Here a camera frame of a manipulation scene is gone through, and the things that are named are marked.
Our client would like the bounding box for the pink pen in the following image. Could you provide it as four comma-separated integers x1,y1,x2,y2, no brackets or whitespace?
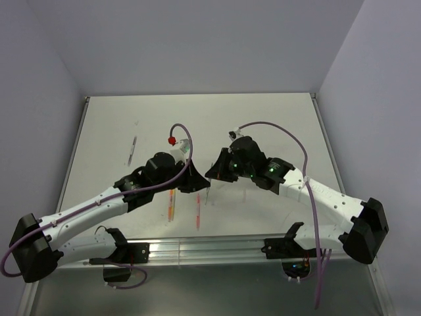
196,193,201,231

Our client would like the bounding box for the purple cable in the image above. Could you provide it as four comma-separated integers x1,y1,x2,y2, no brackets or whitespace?
0,123,194,278
238,121,332,310
105,259,151,290

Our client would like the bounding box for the black pen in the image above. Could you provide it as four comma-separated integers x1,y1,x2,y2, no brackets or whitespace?
127,136,137,167

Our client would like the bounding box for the red cable connector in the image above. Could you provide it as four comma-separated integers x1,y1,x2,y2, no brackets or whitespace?
168,136,177,145

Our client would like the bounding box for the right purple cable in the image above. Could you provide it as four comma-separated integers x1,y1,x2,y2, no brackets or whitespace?
238,121,332,310

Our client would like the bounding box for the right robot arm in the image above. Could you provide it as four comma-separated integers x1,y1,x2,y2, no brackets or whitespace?
205,136,389,265

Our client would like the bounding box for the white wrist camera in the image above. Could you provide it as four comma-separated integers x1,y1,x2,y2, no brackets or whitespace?
170,139,190,163
228,128,244,142

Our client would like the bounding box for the green pen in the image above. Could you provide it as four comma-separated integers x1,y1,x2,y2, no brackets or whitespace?
205,186,211,205

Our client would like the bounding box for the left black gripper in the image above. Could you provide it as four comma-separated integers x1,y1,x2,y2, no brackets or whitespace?
153,159,210,194

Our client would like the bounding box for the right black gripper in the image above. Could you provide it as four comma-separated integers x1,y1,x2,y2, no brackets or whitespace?
206,148,254,183

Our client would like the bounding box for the yellow pen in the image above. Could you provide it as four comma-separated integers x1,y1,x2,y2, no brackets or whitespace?
170,190,176,221

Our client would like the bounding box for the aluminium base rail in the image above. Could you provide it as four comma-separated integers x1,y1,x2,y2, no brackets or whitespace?
65,232,376,266

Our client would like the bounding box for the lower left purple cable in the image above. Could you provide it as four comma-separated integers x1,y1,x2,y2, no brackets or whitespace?
105,259,151,290

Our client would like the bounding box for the orange pen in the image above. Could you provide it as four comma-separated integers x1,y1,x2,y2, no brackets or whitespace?
168,190,174,222

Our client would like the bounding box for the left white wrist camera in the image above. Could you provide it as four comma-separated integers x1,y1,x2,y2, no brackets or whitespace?
170,139,190,163

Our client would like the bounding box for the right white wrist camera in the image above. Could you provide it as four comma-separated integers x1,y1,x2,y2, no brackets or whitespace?
228,128,244,142

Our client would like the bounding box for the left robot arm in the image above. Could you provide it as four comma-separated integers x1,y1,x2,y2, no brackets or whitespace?
1,152,211,283

